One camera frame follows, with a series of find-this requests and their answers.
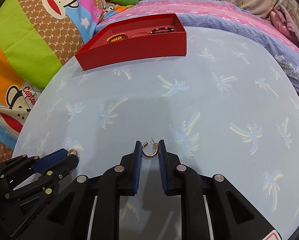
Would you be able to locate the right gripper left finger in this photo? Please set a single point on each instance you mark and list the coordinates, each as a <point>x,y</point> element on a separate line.
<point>89,208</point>

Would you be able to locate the red jewelry tray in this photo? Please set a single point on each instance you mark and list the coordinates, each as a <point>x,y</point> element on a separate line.
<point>113,45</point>

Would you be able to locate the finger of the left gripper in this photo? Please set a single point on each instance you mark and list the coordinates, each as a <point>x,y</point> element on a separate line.
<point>50,160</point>
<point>60,170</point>

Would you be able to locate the pink folded cloth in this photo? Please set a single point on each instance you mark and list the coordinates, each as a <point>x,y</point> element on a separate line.
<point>283,22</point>

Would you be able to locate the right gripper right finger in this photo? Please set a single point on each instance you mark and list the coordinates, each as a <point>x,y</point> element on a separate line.
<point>211,207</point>

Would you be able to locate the pink and blue pillow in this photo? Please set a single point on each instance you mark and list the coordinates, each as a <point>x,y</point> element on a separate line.
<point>221,15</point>

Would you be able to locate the gold hoop earring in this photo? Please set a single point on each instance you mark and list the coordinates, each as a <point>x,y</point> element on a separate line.
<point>150,149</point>
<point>72,152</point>

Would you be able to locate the thin gold bangle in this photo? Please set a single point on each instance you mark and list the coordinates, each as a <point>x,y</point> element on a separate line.
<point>144,33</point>

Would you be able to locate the colourful monkey cartoon quilt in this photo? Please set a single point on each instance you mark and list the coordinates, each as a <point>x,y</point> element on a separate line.
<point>37,37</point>

